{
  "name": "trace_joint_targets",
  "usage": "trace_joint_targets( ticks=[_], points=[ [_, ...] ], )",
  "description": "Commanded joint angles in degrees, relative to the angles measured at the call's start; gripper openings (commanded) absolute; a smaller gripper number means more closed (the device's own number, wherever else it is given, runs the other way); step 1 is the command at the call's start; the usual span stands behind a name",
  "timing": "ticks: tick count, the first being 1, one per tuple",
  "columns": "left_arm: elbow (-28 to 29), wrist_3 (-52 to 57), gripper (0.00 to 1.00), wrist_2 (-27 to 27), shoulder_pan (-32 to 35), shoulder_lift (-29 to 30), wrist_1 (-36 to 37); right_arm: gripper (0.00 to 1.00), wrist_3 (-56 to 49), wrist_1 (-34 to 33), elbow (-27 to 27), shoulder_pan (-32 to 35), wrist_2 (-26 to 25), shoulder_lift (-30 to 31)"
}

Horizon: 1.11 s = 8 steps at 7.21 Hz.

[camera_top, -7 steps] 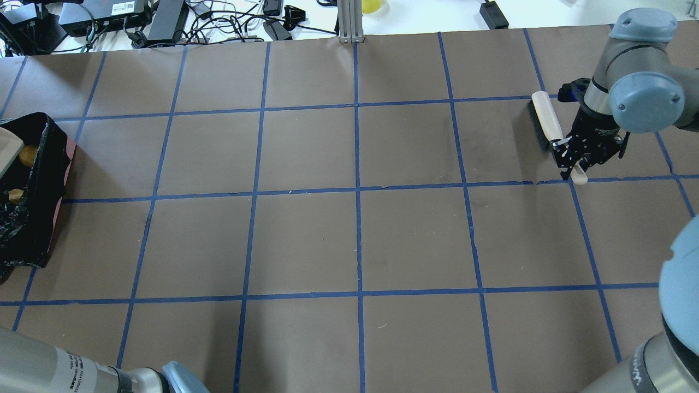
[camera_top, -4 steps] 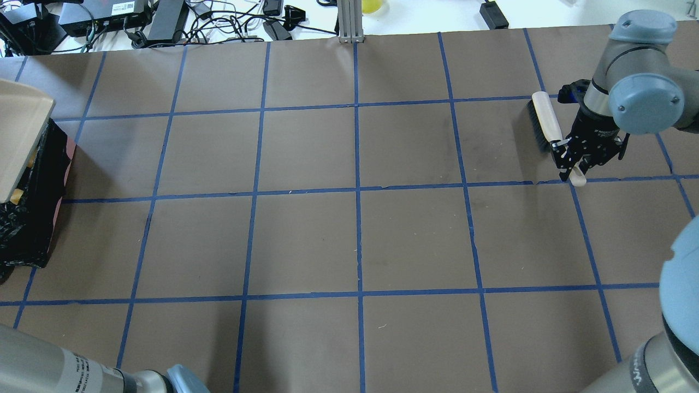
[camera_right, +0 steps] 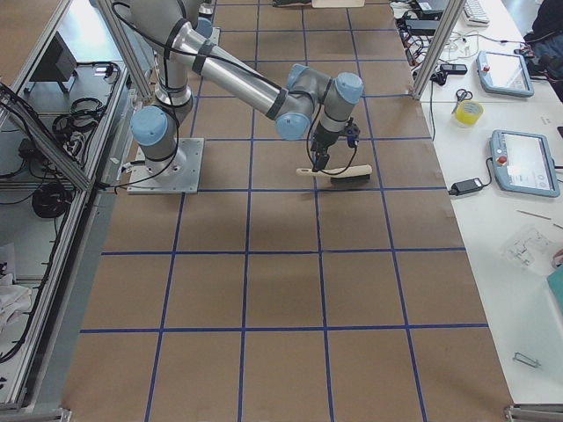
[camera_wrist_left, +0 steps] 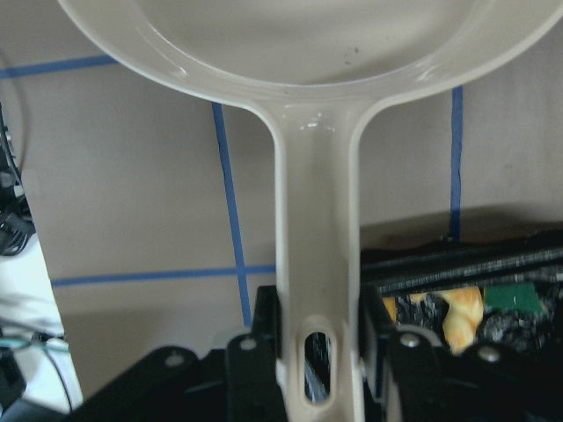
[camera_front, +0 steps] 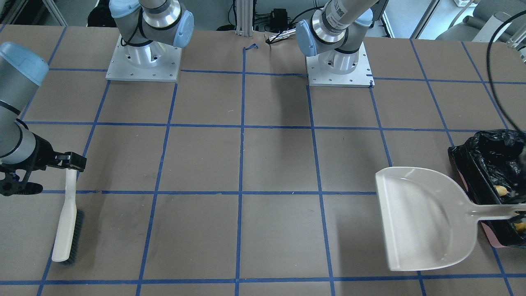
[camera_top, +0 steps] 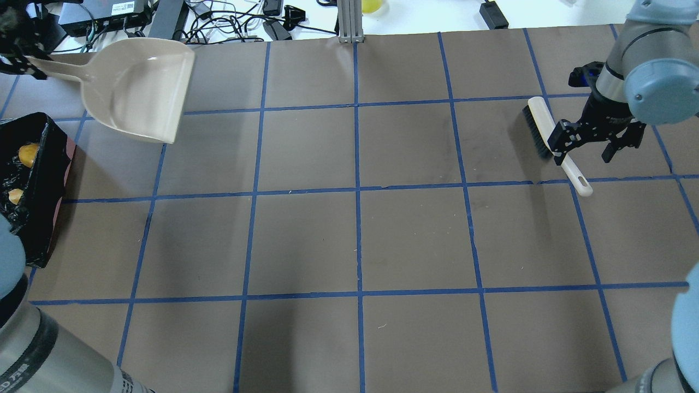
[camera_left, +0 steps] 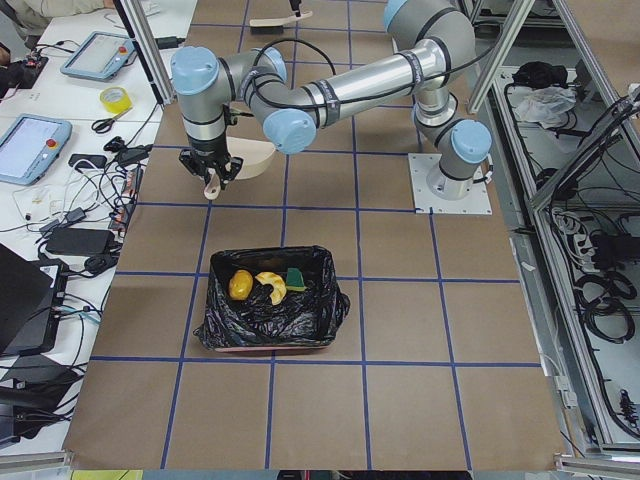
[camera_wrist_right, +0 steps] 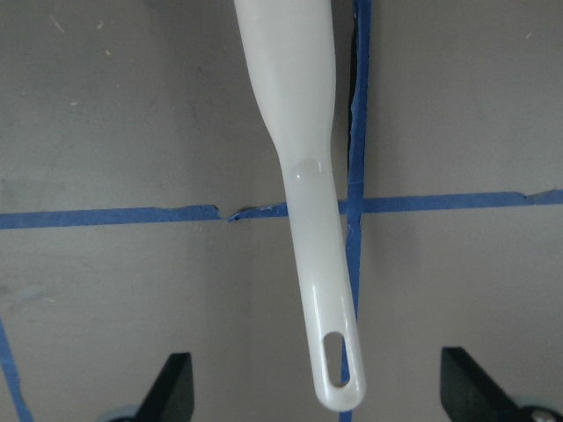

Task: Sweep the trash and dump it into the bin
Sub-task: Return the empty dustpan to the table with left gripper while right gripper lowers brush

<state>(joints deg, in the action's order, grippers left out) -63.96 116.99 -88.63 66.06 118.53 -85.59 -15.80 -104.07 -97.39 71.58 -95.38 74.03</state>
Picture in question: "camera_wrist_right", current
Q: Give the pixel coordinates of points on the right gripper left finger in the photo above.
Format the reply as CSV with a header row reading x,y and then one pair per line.
x,y
171,396

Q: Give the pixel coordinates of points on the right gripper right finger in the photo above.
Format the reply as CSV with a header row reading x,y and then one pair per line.
x,y
468,393

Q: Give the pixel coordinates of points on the beige hand brush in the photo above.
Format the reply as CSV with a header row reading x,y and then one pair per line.
x,y
290,56

